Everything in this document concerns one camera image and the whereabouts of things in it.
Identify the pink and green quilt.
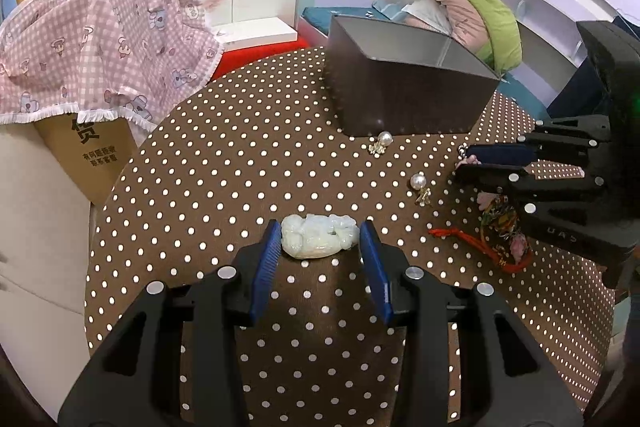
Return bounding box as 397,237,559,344
402,0,523,75

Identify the pearl earring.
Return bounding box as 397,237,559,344
368,132,393,156
410,174,433,206

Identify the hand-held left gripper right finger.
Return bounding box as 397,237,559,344
359,220,586,427

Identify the dark blue cloth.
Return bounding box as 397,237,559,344
547,57,608,120

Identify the colourful braided cord bracelet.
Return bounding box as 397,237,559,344
429,191,533,275

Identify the light blue pillow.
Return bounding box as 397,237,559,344
400,0,451,32

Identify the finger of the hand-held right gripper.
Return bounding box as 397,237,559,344
465,114,613,168
454,163,636,268

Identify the red cushion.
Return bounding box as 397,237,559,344
207,38,313,82

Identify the white flat box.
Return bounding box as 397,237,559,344
212,17,298,48

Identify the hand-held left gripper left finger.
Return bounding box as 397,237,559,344
57,219,283,427

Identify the pink charm keychain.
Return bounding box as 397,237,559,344
456,146,482,168

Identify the pale green jade pendant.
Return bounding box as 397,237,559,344
280,213,360,260

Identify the pink checkered cartoon cloth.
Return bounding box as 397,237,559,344
0,0,226,132

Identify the grey storage box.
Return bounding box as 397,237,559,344
325,13,502,138

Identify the brown polka-dot tablecloth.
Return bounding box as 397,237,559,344
85,46,618,427

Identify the brown cardboard box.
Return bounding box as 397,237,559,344
32,112,138,205

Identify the white wall shelf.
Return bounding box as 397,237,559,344
440,0,591,72

